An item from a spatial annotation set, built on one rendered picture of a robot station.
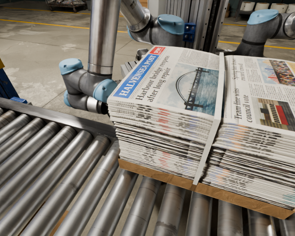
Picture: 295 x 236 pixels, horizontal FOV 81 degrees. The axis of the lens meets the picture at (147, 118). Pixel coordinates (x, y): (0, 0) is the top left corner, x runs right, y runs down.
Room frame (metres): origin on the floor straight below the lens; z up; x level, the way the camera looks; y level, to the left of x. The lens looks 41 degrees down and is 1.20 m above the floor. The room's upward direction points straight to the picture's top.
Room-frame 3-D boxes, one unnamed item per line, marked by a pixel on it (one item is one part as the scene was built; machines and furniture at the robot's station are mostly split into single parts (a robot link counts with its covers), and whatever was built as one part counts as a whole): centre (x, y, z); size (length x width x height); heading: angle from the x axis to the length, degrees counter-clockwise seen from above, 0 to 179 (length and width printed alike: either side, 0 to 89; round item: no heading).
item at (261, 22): (0.98, -0.58, 0.98); 0.13 x 0.12 x 0.14; 84
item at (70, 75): (0.55, 0.24, 0.92); 0.11 x 0.08 x 0.11; 54
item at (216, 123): (0.33, -0.15, 0.92); 0.29 x 0.01 x 0.23; 161
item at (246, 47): (0.98, -0.57, 0.87); 0.15 x 0.15 x 0.10
